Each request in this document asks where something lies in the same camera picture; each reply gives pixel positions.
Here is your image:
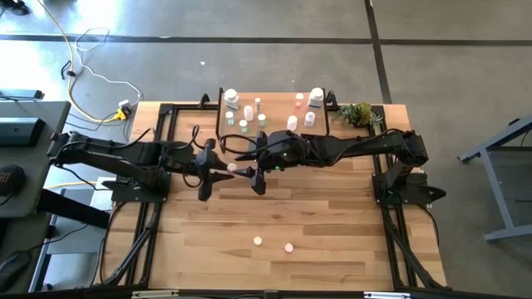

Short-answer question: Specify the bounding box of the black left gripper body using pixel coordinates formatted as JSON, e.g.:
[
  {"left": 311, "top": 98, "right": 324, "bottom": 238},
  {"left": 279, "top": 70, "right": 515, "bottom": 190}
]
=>
[{"left": 182, "top": 138, "right": 219, "bottom": 203}]

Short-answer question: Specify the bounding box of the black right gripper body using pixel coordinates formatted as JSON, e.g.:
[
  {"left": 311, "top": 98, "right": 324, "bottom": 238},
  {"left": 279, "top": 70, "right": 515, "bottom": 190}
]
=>
[{"left": 251, "top": 130, "right": 311, "bottom": 196}]

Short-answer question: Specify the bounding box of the large white labelled bottle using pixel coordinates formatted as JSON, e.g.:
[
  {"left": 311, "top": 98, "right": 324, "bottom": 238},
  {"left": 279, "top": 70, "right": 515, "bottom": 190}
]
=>
[
  {"left": 223, "top": 88, "right": 241, "bottom": 112},
  {"left": 307, "top": 86, "right": 325, "bottom": 110}
]

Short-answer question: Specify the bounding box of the small green potted plant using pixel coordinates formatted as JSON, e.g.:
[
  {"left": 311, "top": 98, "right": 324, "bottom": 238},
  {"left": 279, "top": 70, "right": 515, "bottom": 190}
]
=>
[{"left": 332, "top": 101, "right": 384, "bottom": 129}]

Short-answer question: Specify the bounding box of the silver aluminium bar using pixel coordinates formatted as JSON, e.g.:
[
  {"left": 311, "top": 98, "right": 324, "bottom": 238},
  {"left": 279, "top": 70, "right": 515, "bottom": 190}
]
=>
[
  {"left": 131, "top": 290, "right": 180, "bottom": 299},
  {"left": 362, "top": 291, "right": 413, "bottom": 299}
]

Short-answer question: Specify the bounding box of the black desk support beam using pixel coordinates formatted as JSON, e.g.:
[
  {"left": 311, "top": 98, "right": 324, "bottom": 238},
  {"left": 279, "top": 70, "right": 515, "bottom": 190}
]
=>
[{"left": 36, "top": 189, "right": 111, "bottom": 229}]

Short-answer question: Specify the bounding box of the grey floor plate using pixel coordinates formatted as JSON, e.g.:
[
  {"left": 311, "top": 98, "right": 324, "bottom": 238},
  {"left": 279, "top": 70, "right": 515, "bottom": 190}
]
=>
[{"left": 46, "top": 189, "right": 110, "bottom": 255}]

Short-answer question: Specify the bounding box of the grey desk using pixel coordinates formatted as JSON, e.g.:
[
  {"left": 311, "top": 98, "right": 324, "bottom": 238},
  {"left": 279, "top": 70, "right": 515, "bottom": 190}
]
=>
[{"left": 0, "top": 100, "right": 72, "bottom": 219}]

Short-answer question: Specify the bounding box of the black rectangular box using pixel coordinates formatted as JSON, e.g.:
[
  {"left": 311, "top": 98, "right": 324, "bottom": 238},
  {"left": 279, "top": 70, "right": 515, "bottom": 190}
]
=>
[{"left": 0, "top": 117, "right": 47, "bottom": 148}]

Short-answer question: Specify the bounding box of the black computer mouse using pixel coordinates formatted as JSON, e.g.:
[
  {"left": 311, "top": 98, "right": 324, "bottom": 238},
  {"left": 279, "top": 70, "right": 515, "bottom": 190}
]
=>
[{"left": 0, "top": 251, "right": 32, "bottom": 294}]

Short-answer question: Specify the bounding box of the black floor object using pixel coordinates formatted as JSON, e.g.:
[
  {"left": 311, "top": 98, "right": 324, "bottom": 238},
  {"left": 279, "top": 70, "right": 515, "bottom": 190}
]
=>
[{"left": 0, "top": 0, "right": 31, "bottom": 17}]

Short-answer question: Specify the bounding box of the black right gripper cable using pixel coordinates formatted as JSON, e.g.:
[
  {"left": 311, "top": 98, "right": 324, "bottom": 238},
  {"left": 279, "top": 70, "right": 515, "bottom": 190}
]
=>
[{"left": 219, "top": 132, "right": 261, "bottom": 161}]

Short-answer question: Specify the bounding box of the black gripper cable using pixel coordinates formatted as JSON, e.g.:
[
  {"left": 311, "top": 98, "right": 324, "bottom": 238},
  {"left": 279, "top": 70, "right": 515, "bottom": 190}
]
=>
[
  {"left": 182, "top": 123, "right": 203, "bottom": 188},
  {"left": 219, "top": 132, "right": 261, "bottom": 161}
]

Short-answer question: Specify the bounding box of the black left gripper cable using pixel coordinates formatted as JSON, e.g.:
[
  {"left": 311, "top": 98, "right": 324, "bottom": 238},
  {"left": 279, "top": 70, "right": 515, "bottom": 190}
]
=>
[{"left": 182, "top": 123, "right": 203, "bottom": 188}]

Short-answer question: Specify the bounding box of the wooden shelf with black frame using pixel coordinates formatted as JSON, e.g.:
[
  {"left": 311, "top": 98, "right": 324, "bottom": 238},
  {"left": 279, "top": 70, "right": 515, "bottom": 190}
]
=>
[{"left": 215, "top": 86, "right": 332, "bottom": 154}]

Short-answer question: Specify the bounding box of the black metal rig frame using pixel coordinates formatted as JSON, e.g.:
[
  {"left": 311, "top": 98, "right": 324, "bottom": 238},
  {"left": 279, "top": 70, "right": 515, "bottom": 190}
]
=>
[{"left": 94, "top": 93, "right": 449, "bottom": 292}]

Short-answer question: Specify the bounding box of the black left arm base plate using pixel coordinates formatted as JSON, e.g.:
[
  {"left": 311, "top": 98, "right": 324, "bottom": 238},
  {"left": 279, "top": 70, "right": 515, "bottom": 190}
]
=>
[{"left": 101, "top": 170, "right": 172, "bottom": 203}]

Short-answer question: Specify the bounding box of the white floor cable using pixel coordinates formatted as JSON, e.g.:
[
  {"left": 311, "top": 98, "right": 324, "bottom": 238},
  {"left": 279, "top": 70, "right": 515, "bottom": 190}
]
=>
[{"left": 74, "top": 27, "right": 145, "bottom": 107}]

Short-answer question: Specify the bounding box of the yellow floor cable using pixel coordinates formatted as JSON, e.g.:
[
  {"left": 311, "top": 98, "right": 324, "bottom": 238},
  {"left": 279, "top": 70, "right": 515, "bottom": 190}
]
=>
[
  {"left": 44, "top": 180, "right": 99, "bottom": 190},
  {"left": 36, "top": 0, "right": 126, "bottom": 125}
]

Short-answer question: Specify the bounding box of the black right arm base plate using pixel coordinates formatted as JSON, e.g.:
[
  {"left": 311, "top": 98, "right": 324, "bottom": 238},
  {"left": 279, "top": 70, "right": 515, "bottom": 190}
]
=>
[{"left": 372, "top": 172, "right": 448, "bottom": 208}]

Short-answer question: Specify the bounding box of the short black cable piece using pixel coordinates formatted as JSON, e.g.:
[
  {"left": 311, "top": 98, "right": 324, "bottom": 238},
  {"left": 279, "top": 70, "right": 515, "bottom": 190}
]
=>
[{"left": 60, "top": 60, "right": 78, "bottom": 81}]

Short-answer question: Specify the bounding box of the blue-grey table frame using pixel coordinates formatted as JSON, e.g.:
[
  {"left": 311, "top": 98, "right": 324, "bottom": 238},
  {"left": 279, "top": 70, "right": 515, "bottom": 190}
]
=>
[{"left": 456, "top": 112, "right": 532, "bottom": 244}]

